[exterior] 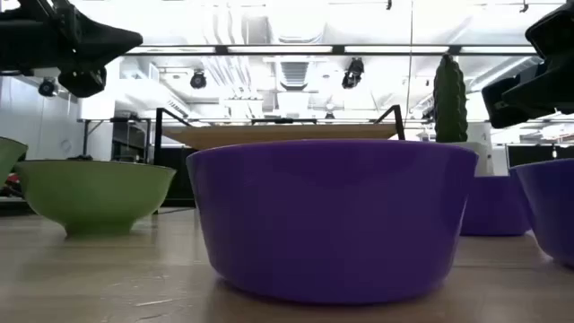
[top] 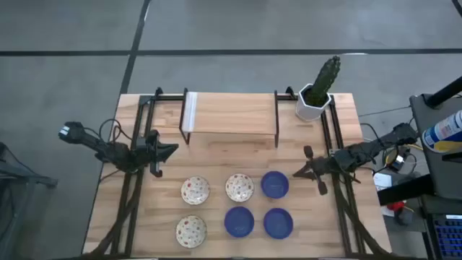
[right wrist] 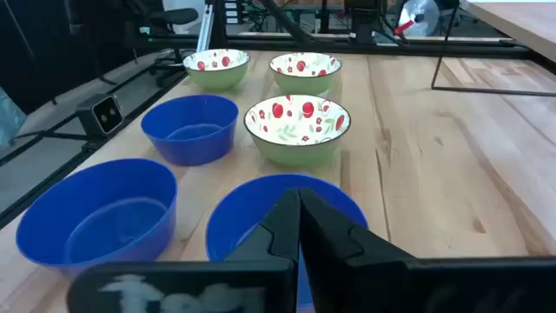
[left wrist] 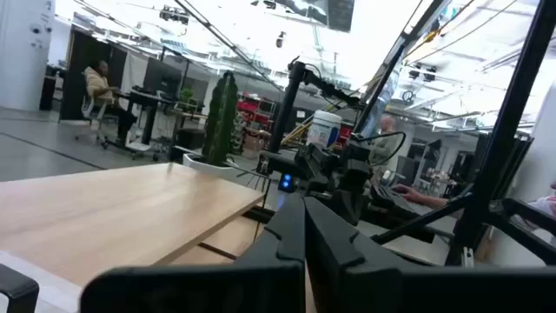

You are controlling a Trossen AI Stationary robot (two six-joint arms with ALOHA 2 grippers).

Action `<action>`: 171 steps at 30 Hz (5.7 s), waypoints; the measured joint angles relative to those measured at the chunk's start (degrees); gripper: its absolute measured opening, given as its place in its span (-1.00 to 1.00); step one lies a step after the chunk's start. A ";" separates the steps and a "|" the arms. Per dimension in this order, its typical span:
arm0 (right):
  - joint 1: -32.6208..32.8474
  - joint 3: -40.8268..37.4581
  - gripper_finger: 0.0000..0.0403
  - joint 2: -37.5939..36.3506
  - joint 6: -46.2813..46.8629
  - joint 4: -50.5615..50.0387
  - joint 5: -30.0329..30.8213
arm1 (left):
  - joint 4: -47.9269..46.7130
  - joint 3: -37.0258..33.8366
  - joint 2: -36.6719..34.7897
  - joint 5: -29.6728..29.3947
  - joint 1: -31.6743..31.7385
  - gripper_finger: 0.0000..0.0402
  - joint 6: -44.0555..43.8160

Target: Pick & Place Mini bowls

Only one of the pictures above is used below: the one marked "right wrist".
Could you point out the wooden shelf with black legs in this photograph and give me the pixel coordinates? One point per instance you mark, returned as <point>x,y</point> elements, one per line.
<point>521,21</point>

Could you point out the silver aluminium post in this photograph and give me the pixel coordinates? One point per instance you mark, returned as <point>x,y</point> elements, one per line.
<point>205,28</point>

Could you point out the silver round disc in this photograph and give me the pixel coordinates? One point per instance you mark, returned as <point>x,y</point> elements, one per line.
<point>423,17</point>

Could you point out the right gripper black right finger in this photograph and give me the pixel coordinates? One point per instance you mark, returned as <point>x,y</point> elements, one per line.
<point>339,261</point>

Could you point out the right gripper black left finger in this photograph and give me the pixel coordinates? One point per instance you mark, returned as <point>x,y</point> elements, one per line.
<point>269,248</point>

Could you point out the black office chair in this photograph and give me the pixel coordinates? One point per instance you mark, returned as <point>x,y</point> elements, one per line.
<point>174,16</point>

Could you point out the green floral ceramic bowl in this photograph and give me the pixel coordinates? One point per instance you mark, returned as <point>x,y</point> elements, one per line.
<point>304,83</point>
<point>216,77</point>
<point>297,126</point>

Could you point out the black cube camera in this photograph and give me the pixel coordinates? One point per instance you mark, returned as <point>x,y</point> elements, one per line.
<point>102,115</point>

